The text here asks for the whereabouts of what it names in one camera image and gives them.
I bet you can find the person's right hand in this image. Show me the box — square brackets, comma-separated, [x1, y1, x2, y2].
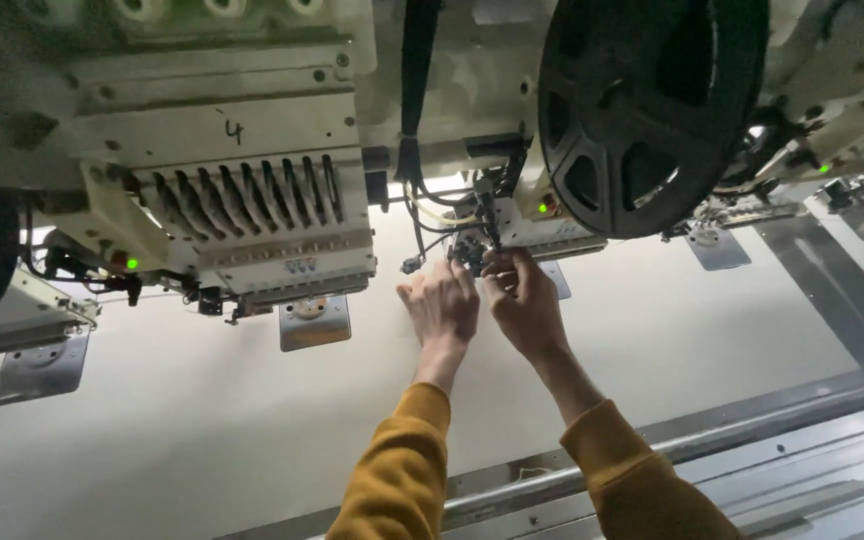
[480, 247, 573, 361]

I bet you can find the person's left hand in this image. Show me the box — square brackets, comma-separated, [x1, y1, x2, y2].
[396, 260, 481, 354]

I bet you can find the black metal sequin feeder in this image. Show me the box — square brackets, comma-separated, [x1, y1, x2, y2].
[448, 228, 510, 277]

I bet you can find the clear plastic tube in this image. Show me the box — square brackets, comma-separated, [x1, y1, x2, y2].
[405, 183, 480, 228]

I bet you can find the large black sequin reel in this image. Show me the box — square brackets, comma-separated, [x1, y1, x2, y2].
[537, 0, 771, 241]

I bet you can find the cream embroidery head with mark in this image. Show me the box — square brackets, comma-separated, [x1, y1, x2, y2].
[0, 0, 381, 325]

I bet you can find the white fabric sheet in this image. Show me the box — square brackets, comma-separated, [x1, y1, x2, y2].
[0, 176, 864, 540]

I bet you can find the black cable with connector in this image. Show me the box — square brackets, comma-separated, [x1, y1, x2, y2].
[400, 180, 457, 276]

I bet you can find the black hanging strap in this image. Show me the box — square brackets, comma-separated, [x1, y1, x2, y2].
[394, 0, 445, 183]

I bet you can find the grey metal embroidery frame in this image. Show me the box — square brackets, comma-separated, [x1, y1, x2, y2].
[214, 180, 864, 540]

